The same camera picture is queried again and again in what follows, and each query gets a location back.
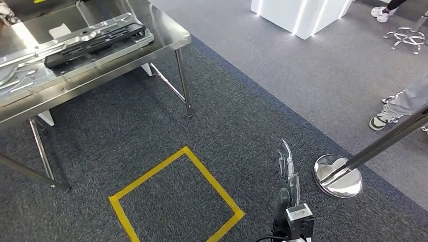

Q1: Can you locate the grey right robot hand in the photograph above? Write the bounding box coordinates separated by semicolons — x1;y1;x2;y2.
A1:
271;138;301;220

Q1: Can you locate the black plastic plate frame part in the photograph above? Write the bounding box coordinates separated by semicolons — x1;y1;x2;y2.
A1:
44;22;147;69

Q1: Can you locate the steel workbench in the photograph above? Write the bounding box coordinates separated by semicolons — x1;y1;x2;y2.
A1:
0;0;194;194

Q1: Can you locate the person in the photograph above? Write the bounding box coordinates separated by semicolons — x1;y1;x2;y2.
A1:
370;0;409;24
368;75;428;135

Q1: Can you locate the white block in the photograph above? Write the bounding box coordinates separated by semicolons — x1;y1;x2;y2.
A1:
250;0;354;41

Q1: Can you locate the chrome stool base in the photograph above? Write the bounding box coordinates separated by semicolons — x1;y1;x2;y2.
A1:
383;10;428;55

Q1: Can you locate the grey metal fixture plate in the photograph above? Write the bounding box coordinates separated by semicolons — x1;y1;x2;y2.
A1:
0;13;155;101

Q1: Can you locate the white paper sheet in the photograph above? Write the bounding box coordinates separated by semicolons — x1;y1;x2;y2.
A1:
48;23;72;40

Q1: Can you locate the grey board with yellow label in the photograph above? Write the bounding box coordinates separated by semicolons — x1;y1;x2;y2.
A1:
5;0;79;21

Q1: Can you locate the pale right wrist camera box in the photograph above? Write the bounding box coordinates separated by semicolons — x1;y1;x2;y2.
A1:
285;203;315;240

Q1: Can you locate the chrome stanchion post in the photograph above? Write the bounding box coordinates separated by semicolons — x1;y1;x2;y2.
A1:
313;103;428;199

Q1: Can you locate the black cable bundle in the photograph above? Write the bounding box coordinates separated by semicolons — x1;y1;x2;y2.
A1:
0;2;21;27

